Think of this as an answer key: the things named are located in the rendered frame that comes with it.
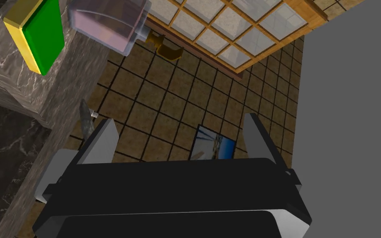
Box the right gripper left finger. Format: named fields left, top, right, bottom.
left=76, top=118, right=120, bottom=165

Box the brown curved object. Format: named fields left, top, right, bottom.
left=145, top=32, right=184, bottom=62

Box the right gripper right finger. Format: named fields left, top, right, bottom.
left=243, top=112, right=288, bottom=170

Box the wooden lattice window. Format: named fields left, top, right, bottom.
left=144, top=0, right=331, bottom=80

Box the clear pink-tinted box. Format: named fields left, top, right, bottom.
left=67, top=0, right=152, bottom=56

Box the blue framed picture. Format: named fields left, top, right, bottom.
left=189, top=124, right=237, bottom=161

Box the green and yellow book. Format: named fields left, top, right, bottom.
left=3, top=0, right=65, bottom=76

